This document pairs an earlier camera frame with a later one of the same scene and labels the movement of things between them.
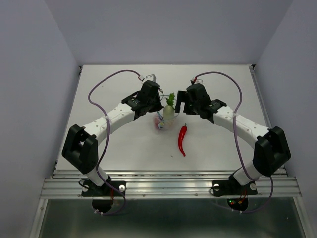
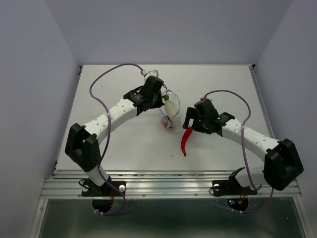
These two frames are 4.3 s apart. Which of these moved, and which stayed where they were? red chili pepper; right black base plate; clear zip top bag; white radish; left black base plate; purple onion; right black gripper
Moved: right black gripper; clear zip top bag; purple onion; red chili pepper
Stayed: right black base plate; left black base plate; white radish
